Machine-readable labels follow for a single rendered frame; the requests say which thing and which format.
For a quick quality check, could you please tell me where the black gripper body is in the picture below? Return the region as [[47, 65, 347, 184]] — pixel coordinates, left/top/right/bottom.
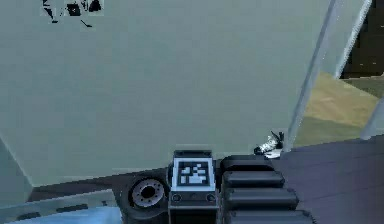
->
[[120, 173, 172, 224]]

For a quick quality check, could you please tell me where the pale blue furniture top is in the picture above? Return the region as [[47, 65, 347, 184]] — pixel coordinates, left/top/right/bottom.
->
[[0, 189, 124, 224]]

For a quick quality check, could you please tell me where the black and white small object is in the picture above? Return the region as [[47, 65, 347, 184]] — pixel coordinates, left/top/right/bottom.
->
[[253, 130, 285, 160]]

